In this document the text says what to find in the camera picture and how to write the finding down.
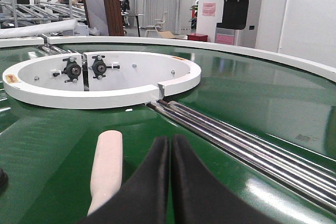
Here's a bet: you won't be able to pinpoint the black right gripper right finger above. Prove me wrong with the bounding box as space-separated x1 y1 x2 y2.
171 134 276 223

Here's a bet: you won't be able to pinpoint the chrome roller bars near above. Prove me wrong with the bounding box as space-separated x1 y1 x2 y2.
147 100 335 213

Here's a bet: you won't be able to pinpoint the cardboard box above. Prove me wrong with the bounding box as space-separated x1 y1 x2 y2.
158 31 180 39

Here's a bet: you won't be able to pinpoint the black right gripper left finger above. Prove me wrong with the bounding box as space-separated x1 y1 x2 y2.
78 136 170 223

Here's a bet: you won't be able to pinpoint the chrome roller bars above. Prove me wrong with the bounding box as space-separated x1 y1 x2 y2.
147 100 335 213
38 45 68 55

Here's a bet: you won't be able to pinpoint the left black bearing mount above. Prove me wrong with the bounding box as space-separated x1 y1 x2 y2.
51 57 81 83

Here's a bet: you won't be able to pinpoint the dark desk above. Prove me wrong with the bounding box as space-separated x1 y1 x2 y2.
121 12 145 37

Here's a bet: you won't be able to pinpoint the right black bearing mount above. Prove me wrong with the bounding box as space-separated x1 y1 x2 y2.
90 55 120 80

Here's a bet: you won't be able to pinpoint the white inner conveyor ring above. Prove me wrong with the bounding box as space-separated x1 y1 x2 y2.
2 50 202 110

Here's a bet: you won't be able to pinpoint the black bearing mount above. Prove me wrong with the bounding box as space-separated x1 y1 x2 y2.
51 57 81 83
90 55 120 80

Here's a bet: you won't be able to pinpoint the silver water dispenser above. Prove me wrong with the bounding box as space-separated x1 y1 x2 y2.
215 0 262 48

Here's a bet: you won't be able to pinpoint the red box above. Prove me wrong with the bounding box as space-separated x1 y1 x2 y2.
187 33 208 42

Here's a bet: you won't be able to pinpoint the white outer conveyor rim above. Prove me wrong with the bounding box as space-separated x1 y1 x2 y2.
1 36 335 82

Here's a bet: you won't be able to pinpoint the white office chair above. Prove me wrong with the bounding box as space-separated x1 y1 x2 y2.
145 11 168 37

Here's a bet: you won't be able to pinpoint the chrome roller bars far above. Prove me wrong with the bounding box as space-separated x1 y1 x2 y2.
38 45 68 55

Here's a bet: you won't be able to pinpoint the pink hand brush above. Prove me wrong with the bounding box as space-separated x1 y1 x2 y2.
87 130 123 215

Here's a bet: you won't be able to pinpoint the pink wall notice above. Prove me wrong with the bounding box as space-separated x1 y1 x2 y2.
202 3 216 16

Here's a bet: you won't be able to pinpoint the brown wooden pillar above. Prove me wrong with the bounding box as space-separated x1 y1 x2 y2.
103 0 124 36

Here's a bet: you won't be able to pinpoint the white foam roll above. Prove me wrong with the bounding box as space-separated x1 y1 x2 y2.
1 19 77 39

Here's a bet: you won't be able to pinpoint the metal roller rack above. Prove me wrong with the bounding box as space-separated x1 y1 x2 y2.
0 0 87 28

